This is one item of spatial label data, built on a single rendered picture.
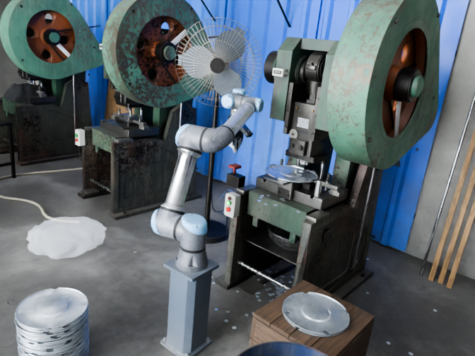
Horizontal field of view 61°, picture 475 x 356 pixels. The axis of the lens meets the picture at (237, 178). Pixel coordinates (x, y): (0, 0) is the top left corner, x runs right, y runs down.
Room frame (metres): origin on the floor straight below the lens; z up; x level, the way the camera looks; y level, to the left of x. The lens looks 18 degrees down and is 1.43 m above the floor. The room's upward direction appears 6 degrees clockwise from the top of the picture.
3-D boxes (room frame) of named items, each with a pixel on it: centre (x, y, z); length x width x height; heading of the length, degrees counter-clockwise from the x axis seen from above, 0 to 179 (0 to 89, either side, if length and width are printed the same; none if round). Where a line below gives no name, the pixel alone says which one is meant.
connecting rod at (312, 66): (2.25, -0.38, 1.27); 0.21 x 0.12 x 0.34; 140
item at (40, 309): (1.48, 0.75, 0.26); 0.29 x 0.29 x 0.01
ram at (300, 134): (2.22, -0.35, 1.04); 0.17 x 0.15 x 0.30; 140
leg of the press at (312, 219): (2.19, -0.67, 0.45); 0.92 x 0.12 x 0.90; 140
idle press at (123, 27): (3.63, 0.72, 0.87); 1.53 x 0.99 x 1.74; 138
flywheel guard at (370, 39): (2.11, -0.70, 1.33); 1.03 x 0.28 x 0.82; 140
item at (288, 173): (2.15, -0.30, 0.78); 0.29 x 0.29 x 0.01
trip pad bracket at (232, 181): (2.27, 0.01, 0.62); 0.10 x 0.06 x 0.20; 50
